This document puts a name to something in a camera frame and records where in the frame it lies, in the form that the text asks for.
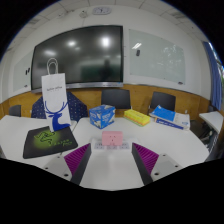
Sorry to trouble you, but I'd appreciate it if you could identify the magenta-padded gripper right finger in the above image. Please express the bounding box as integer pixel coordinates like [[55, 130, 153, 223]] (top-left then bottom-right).
[[131, 142, 184, 186]]

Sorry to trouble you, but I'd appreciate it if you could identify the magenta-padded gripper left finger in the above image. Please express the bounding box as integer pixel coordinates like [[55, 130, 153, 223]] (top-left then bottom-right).
[[42, 142, 93, 186]]

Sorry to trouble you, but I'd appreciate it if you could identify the black mouse pad green print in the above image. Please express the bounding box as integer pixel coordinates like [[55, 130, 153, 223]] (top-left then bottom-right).
[[22, 125, 79, 160]]

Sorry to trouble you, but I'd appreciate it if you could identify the yellow box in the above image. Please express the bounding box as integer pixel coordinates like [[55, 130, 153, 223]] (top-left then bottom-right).
[[123, 108, 151, 128]]

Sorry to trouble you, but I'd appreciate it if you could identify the blue and white paper ream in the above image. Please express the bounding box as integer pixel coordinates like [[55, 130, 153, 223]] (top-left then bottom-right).
[[148, 104, 191, 131]]

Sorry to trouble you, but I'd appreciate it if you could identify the blue tissue box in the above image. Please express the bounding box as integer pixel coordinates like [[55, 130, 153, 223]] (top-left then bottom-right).
[[88, 104, 116, 130]]

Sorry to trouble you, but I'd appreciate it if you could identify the blue dotted chair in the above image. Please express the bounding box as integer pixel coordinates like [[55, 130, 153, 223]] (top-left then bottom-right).
[[30, 91, 89, 123]]

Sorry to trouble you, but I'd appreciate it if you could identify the black office chair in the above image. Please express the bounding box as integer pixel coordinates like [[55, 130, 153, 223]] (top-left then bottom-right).
[[100, 88, 132, 110], [148, 91, 177, 113]]

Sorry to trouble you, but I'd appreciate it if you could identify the white paper bag blue deer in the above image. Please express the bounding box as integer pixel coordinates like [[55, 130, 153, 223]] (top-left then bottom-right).
[[41, 57, 72, 132]]

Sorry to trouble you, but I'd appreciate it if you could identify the white side table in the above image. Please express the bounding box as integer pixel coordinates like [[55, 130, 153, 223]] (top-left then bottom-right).
[[198, 110, 224, 135]]

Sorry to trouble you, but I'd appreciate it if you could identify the dark grey chair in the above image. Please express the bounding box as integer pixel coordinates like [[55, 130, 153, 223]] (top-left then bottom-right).
[[8, 104, 22, 118]]

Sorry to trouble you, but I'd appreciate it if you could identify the large glass whiteboard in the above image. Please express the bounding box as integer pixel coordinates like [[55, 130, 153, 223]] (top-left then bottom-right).
[[128, 28, 187, 85]]

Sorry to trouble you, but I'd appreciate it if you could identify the blue curtain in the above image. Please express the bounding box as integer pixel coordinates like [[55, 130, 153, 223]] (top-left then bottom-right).
[[202, 40, 224, 113]]

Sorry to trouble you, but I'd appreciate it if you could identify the large black wall display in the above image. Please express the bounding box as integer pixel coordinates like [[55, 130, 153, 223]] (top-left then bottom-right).
[[30, 24, 125, 91]]

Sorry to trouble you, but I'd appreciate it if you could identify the white wall clock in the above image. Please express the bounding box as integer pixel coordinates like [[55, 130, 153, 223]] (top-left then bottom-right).
[[92, 6, 112, 16]]

